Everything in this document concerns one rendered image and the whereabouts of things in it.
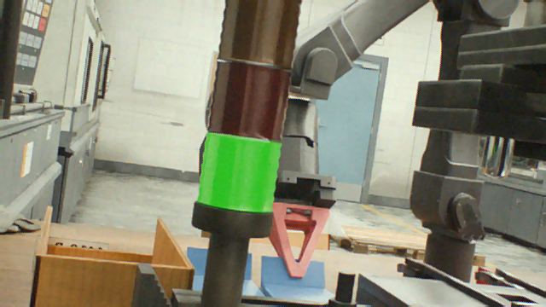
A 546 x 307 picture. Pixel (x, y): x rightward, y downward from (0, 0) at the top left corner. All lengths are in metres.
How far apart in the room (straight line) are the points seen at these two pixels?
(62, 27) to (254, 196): 4.86
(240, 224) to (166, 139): 11.03
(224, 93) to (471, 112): 0.22
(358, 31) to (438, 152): 0.19
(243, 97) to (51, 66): 4.85
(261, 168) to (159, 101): 11.01
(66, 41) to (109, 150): 6.28
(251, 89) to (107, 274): 0.29
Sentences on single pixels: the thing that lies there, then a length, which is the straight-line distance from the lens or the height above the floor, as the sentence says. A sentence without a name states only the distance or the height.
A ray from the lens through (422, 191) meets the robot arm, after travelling 1.03.
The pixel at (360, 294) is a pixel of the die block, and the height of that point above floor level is 0.97.
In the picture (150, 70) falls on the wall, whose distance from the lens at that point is 11.38.
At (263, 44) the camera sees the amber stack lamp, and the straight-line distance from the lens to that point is 0.37.
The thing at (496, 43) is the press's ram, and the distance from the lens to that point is 0.61.
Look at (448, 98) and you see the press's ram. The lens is 0.59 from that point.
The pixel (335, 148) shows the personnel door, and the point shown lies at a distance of 11.78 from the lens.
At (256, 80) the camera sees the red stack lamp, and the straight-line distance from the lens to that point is 0.37.
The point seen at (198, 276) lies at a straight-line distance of 0.82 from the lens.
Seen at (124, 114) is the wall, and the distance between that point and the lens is 11.37.
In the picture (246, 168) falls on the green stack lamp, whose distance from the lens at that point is 0.37.
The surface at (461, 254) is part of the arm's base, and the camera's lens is 1.04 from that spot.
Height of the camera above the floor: 1.10
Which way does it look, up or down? 3 degrees down
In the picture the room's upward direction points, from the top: 8 degrees clockwise
